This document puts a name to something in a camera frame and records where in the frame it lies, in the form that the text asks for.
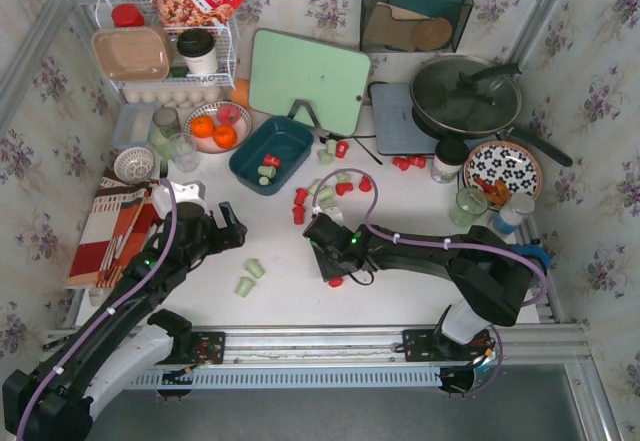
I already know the green glass jar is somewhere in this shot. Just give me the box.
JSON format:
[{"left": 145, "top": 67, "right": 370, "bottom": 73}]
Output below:
[{"left": 449, "top": 187, "right": 489, "bottom": 227}]

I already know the green capsule upper cluster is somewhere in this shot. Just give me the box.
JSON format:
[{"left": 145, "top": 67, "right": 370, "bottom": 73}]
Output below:
[{"left": 335, "top": 172, "right": 351, "bottom": 184}]

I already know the white egg tray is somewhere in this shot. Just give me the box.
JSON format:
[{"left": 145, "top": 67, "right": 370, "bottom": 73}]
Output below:
[{"left": 122, "top": 87, "right": 226, "bottom": 108}]

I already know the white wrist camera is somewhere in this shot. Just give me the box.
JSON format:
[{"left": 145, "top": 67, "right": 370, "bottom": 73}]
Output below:
[
  {"left": 170, "top": 181, "right": 206, "bottom": 209},
  {"left": 312, "top": 206, "right": 344, "bottom": 223}
]

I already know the white plastic scoop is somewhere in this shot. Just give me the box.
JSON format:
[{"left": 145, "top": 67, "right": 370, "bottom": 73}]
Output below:
[{"left": 151, "top": 185, "right": 172, "bottom": 220}]

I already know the green tinted glass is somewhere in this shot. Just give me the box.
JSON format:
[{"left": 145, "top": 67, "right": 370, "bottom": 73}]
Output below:
[{"left": 148, "top": 107, "right": 182, "bottom": 159}]

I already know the green capsule cluster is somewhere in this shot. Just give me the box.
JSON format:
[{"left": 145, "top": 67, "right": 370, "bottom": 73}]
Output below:
[
  {"left": 335, "top": 172, "right": 351, "bottom": 184},
  {"left": 317, "top": 186, "right": 335, "bottom": 201},
  {"left": 308, "top": 179, "right": 321, "bottom": 195},
  {"left": 318, "top": 198, "right": 336, "bottom": 210}
]

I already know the red capsule cluster bottom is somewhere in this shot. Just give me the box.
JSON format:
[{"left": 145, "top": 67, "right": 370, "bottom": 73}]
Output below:
[{"left": 292, "top": 205, "right": 306, "bottom": 225}]

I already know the teal storage basket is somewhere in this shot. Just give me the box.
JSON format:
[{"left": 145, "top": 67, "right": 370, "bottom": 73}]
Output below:
[{"left": 229, "top": 116, "right": 314, "bottom": 196}]

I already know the green capsule cluster lower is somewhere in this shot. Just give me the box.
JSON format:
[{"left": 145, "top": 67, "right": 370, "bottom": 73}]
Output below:
[{"left": 318, "top": 198, "right": 336, "bottom": 210}]

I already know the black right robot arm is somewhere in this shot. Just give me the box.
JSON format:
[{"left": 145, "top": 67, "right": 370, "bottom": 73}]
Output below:
[{"left": 303, "top": 213, "right": 535, "bottom": 360}]

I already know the white strainer bowl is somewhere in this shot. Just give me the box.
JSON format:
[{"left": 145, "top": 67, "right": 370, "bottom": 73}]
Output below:
[{"left": 113, "top": 147, "right": 155, "bottom": 184}]

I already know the clear glass cup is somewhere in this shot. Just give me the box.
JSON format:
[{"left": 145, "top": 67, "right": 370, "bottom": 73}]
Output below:
[{"left": 167, "top": 133, "right": 200, "bottom": 173}]

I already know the glass fruit plate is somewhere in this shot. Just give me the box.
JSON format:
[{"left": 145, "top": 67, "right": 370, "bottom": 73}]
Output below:
[{"left": 183, "top": 101, "right": 252, "bottom": 154}]

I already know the orange fruit behind board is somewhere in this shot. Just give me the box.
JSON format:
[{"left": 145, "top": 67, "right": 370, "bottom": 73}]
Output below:
[{"left": 231, "top": 78, "right": 250, "bottom": 109}]

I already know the green capsule cluster top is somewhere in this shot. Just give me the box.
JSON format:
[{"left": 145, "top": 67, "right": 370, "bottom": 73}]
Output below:
[{"left": 308, "top": 179, "right": 321, "bottom": 195}]

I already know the striped orange cloth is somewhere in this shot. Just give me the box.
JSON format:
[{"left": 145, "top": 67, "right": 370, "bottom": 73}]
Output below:
[{"left": 64, "top": 169, "right": 159, "bottom": 289}]

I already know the red capsule cluster right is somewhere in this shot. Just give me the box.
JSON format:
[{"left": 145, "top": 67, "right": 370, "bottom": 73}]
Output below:
[{"left": 358, "top": 176, "right": 373, "bottom": 193}]

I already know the black power cable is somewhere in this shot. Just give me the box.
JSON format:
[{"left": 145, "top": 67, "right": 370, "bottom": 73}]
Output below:
[{"left": 339, "top": 80, "right": 381, "bottom": 140}]

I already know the red capsule cluster middle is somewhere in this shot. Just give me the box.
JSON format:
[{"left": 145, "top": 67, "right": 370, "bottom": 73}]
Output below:
[{"left": 335, "top": 182, "right": 354, "bottom": 196}]

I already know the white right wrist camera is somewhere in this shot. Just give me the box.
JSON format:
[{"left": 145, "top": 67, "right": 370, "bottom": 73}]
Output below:
[{"left": 312, "top": 206, "right": 344, "bottom": 223}]

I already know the clear storage box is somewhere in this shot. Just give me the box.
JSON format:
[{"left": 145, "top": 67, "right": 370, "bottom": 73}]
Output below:
[{"left": 111, "top": 103, "right": 156, "bottom": 151}]

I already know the green capsule cluster middle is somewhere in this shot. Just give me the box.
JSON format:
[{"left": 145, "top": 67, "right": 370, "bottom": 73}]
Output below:
[{"left": 317, "top": 186, "right": 335, "bottom": 201}]

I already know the grey induction cooker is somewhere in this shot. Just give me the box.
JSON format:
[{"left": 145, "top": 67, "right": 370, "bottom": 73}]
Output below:
[{"left": 368, "top": 81, "right": 437, "bottom": 156}]

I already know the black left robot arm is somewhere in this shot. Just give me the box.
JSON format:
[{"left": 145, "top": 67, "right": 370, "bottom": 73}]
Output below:
[{"left": 2, "top": 202, "right": 247, "bottom": 440}]

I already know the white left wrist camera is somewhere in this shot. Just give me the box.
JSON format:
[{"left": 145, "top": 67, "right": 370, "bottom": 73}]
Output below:
[{"left": 170, "top": 181, "right": 206, "bottom": 209}]

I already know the red capsule cluster left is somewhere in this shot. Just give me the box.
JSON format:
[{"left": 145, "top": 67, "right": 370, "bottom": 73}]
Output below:
[{"left": 294, "top": 188, "right": 309, "bottom": 206}]

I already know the red capsule cluster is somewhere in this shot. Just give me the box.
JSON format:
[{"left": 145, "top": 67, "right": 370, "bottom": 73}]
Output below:
[
  {"left": 358, "top": 176, "right": 373, "bottom": 193},
  {"left": 335, "top": 182, "right": 354, "bottom": 196},
  {"left": 294, "top": 188, "right": 309, "bottom": 206},
  {"left": 292, "top": 205, "right": 306, "bottom": 225}
]

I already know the paper coffee cup black lid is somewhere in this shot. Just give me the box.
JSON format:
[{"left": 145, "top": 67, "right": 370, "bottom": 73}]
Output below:
[{"left": 431, "top": 138, "right": 470, "bottom": 184}]

